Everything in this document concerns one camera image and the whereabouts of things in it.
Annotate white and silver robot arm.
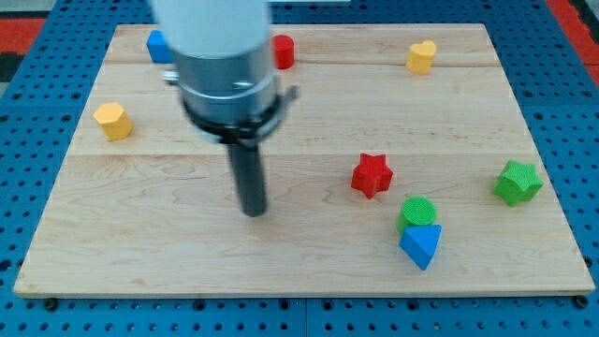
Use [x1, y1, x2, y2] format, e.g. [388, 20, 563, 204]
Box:
[150, 0, 299, 217]

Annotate red cylinder block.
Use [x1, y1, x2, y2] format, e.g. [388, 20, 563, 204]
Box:
[271, 35, 295, 69]

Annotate yellow heart block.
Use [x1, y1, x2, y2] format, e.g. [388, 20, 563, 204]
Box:
[405, 40, 436, 75]

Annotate red star block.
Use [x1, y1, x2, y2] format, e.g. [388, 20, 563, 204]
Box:
[351, 153, 393, 199]

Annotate green cylinder block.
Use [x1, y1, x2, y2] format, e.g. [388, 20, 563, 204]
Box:
[396, 196, 437, 234]

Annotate blue triangle block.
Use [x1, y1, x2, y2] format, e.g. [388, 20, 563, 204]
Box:
[399, 224, 443, 271]

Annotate green star block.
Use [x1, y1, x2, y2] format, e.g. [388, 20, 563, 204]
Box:
[492, 159, 544, 207]

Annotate yellow hexagon block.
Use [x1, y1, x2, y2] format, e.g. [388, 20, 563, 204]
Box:
[93, 102, 133, 141]

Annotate wooden board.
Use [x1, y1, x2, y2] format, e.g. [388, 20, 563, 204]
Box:
[14, 23, 595, 299]

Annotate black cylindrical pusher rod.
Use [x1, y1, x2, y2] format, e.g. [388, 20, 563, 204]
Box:
[227, 144, 268, 217]

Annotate blue cube block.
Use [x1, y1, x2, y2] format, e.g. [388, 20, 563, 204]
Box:
[146, 30, 173, 64]

